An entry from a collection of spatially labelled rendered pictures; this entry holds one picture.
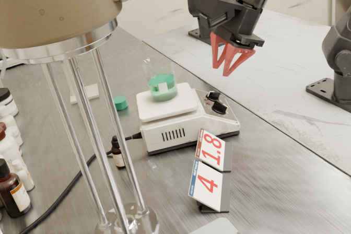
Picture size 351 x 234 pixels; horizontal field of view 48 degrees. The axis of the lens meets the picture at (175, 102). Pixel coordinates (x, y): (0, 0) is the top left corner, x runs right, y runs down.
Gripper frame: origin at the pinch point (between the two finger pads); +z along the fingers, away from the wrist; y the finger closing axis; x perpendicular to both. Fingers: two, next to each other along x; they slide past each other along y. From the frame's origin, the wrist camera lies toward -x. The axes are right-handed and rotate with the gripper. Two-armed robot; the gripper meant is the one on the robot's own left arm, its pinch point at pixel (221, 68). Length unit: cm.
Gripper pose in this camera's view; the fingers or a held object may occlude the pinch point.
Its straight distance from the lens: 83.8
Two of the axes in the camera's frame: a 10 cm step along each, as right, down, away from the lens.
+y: 5.3, 5.3, -6.6
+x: 7.7, 0.1, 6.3
